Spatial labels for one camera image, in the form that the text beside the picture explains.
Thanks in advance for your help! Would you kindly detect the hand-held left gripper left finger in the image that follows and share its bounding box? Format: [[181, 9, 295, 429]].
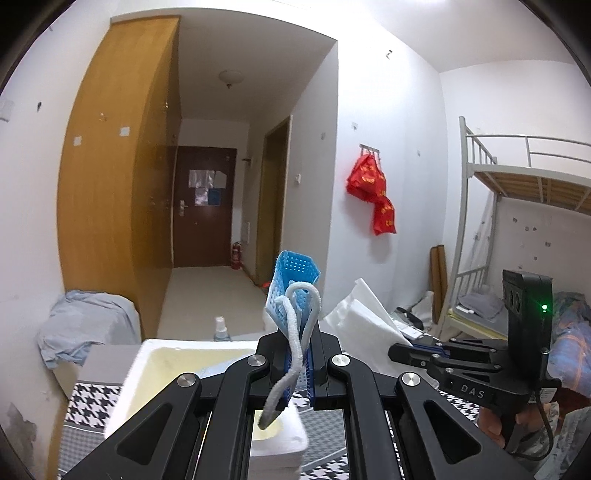
[[60, 330, 305, 480]]

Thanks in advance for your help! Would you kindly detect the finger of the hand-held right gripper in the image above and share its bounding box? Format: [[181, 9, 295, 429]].
[[409, 337, 509, 354], [388, 344, 502, 370]]

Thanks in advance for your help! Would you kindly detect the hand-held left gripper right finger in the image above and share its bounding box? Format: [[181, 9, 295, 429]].
[[305, 330, 532, 480]]

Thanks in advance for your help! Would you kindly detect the white paper tissue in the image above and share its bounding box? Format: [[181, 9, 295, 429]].
[[323, 278, 416, 374]]

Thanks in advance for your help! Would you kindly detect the blue face mask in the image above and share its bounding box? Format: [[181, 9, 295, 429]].
[[261, 250, 323, 432]]

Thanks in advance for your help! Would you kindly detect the white foam box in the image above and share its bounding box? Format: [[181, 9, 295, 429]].
[[104, 338, 310, 480]]

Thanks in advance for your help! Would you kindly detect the person's right hand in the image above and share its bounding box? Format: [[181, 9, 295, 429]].
[[478, 401, 560, 450]]

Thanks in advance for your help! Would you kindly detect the grey folded blanket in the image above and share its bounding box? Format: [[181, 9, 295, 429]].
[[459, 291, 504, 319]]

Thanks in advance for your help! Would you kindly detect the blue floral bedding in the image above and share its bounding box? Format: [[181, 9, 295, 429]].
[[551, 291, 591, 416]]

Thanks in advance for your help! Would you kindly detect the dark brown entry door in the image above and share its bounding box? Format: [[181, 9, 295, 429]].
[[173, 145, 238, 268]]

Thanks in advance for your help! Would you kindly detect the white paper notice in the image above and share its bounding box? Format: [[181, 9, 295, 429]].
[[188, 170, 227, 189]]

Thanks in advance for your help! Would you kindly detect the white metal bunk bed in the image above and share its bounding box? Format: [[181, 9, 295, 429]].
[[436, 116, 591, 342]]

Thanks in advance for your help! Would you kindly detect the pale blue crumpled cloth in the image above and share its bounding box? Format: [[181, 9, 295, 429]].
[[37, 290, 141, 370]]

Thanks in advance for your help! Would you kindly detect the black white houndstooth mat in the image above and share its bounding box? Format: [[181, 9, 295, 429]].
[[58, 381, 490, 480]]

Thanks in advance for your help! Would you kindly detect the wooden wardrobe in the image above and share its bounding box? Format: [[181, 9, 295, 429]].
[[58, 16, 182, 340]]

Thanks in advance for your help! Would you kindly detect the black cable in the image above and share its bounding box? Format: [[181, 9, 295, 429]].
[[505, 390, 555, 459]]

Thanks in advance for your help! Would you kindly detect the wooden side door frame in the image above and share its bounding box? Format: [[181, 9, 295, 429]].
[[255, 115, 293, 287]]

